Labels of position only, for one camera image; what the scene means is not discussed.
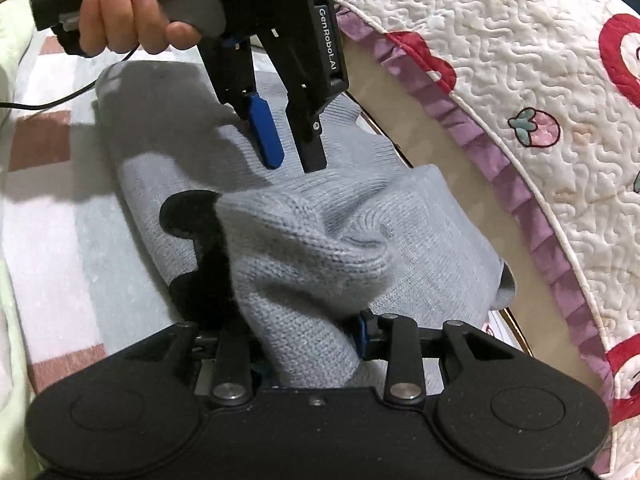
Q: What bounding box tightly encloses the person's left hand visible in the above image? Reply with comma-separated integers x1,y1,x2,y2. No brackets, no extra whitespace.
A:
77,0,201,58

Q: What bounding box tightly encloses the grey knit sweater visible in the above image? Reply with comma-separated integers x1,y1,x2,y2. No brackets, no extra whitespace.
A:
92,60,516,391

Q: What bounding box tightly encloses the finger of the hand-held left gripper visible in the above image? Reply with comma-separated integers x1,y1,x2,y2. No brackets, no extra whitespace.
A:
260,30,328,173
235,92,286,171

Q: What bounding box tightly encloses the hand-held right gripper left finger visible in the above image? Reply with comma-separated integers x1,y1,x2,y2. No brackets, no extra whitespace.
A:
135,322,256,407

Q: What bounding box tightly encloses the white quilt with red bears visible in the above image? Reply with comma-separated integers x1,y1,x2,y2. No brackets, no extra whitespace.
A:
320,0,640,426

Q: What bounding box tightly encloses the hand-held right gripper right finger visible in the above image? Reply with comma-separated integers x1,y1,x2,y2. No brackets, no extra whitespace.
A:
350,310,518,406

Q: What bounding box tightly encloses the light green cloth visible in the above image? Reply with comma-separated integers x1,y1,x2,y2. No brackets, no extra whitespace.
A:
0,0,48,480

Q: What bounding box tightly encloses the beige bed base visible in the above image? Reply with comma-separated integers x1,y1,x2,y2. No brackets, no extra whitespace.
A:
345,35,606,391

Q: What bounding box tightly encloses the black cable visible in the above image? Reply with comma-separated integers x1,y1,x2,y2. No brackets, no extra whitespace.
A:
0,45,141,111

